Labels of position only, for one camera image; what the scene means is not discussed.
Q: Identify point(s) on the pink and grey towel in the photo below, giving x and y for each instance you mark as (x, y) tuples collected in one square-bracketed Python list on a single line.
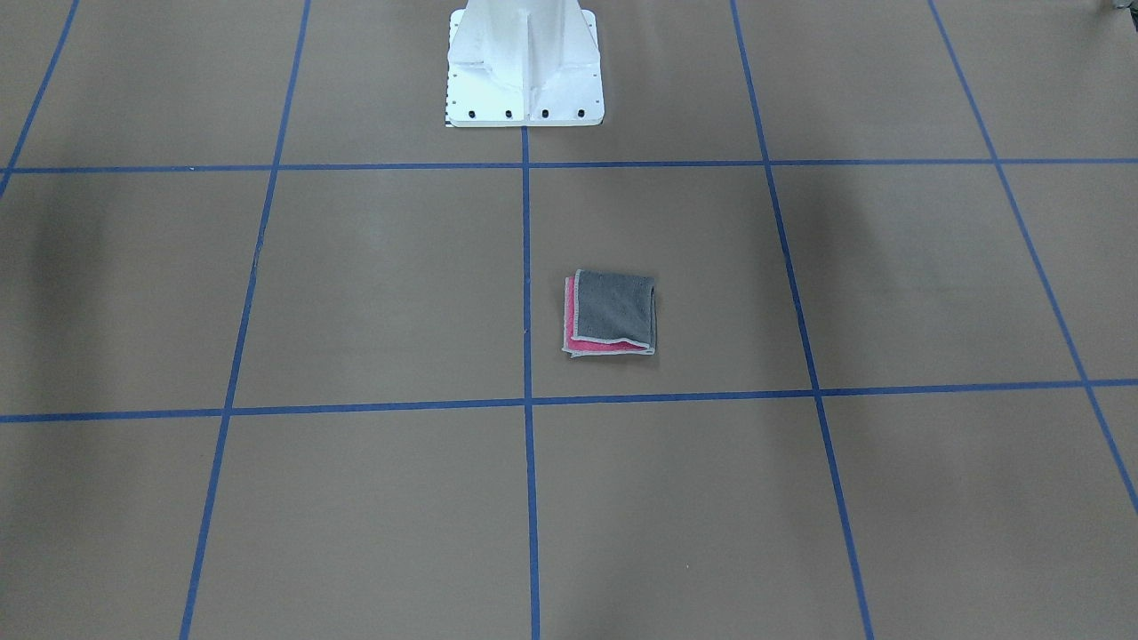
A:
[(609, 314)]

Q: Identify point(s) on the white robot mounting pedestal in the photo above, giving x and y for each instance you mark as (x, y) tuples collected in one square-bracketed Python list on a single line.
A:
[(523, 64)]

